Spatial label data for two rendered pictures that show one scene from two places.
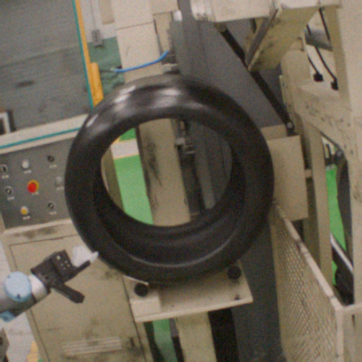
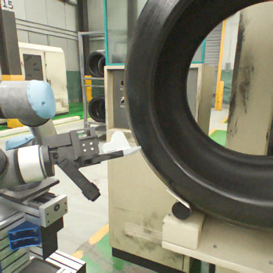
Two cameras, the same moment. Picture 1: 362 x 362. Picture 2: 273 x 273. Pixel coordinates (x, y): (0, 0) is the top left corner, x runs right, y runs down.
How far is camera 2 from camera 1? 1.12 m
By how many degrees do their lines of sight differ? 25
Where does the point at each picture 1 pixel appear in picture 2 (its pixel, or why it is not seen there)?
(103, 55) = (228, 78)
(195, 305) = (245, 260)
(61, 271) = (75, 152)
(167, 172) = (257, 100)
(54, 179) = not seen: hidden behind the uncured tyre
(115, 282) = not seen: hidden behind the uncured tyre
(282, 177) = not seen: outside the picture
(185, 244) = (254, 177)
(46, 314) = (121, 197)
